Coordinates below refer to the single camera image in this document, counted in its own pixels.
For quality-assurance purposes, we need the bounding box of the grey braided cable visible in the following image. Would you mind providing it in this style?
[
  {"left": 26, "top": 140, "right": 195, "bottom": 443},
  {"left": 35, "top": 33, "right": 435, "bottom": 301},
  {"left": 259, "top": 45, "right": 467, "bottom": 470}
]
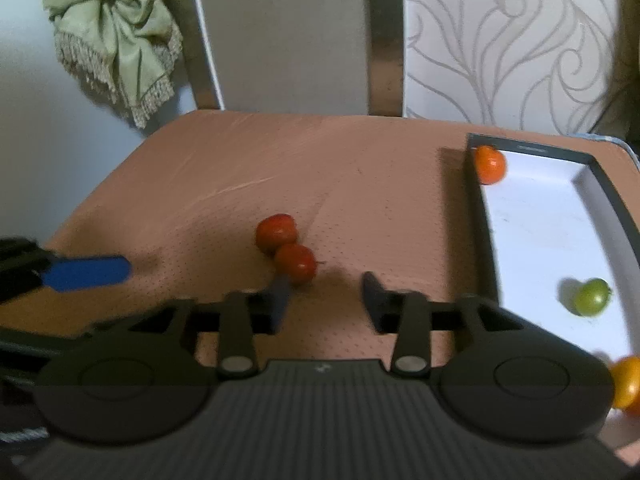
[{"left": 0, "top": 426, "right": 49, "bottom": 444}]

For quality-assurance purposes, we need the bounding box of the small red fruit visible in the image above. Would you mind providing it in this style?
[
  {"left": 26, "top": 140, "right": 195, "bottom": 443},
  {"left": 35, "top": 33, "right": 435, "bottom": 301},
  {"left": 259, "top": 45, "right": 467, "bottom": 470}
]
[
  {"left": 274, "top": 243, "right": 318, "bottom": 286},
  {"left": 255, "top": 213, "right": 300, "bottom": 255}
]

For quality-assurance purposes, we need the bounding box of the chair backrest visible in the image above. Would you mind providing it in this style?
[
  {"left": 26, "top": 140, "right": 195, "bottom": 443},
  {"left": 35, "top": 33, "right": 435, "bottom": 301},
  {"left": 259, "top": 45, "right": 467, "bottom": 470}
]
[{"left": 167, "top": 0, "right": 405, "bottom": 119}]

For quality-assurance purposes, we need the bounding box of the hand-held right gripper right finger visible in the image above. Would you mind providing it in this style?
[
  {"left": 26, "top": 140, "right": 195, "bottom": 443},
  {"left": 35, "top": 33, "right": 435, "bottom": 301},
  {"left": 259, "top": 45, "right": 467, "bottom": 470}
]
[{"left": 361, "top": 271, "right": 527, "bottom": 376}]

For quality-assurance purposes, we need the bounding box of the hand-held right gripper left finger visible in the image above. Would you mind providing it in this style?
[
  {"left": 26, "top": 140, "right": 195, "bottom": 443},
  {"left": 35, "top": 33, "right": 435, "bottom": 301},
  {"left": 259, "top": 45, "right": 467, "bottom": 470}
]
[{"left": 119, "top": 275, "right": 294, "bottom": 379}]

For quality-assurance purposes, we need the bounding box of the dark box with white inside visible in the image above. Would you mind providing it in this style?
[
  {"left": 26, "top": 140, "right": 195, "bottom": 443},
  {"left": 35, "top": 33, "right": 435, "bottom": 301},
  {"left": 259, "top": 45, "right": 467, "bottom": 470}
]
[{"left": 464, "top": 132, "right": 640, "bottom": 456}]

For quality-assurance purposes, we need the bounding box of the green fringed scarf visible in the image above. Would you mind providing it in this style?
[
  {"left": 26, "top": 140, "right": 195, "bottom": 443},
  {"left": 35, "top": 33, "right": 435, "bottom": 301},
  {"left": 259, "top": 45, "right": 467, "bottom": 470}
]
[{"left": 42, "top": 0, "right": 185, "bottom": 130}]

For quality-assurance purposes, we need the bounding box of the yellow mango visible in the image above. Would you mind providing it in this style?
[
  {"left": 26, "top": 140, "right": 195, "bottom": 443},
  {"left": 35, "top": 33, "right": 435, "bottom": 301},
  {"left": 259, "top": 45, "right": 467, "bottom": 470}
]
[{"left": 608, "top": 355, "right": 640, "bottom": 412}]

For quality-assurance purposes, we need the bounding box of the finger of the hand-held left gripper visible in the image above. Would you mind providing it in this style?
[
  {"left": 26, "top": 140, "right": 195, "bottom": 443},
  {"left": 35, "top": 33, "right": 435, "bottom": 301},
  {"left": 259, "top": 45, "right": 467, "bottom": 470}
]
[{"left": 0, "top": 236, "right": 133, "bottom": 307}]

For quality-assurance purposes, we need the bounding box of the orange tangerine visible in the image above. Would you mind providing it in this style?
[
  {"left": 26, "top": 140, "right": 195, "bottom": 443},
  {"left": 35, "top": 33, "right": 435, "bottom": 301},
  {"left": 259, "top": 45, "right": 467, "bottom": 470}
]
[{"left": 474, "top": 144, "right": 508, "bottom": 186}]

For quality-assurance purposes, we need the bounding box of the small green fruit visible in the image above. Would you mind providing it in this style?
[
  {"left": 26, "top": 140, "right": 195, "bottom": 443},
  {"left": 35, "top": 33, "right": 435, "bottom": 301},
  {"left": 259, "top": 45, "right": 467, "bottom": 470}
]
[{"left": 572, "top": 278, "right": 613, "bottom": 317}]

